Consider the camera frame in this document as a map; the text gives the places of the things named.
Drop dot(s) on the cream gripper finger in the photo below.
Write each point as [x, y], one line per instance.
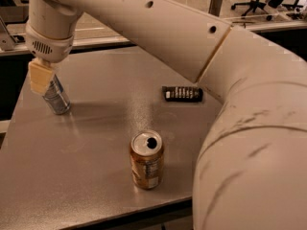
[41, 73]

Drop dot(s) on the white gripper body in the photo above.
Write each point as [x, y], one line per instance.
[51, 48]

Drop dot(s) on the silver redbull can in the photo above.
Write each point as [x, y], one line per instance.
[56, 97]

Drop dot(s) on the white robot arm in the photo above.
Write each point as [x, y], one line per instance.
[251, 173]

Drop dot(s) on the orange soda can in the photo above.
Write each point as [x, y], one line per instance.
[147, 159]

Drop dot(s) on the metal bracket post left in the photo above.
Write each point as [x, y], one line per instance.
[7, 42]

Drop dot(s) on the metal bracket post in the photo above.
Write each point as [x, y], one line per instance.
[7, 42]
[215, 7]

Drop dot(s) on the metal bracket post right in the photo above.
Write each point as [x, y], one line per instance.
[215, 7]

